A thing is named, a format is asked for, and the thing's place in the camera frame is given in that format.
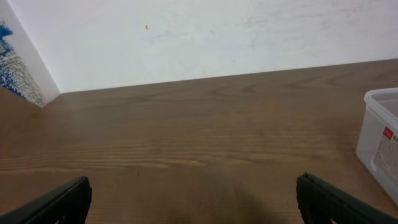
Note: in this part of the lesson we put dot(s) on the clear plastic storage container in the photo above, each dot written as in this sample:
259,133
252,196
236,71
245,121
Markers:
377,144

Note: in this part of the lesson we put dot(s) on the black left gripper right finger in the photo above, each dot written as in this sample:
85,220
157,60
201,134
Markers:
320,202

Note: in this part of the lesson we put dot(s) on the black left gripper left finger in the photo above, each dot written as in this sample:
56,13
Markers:
68,203

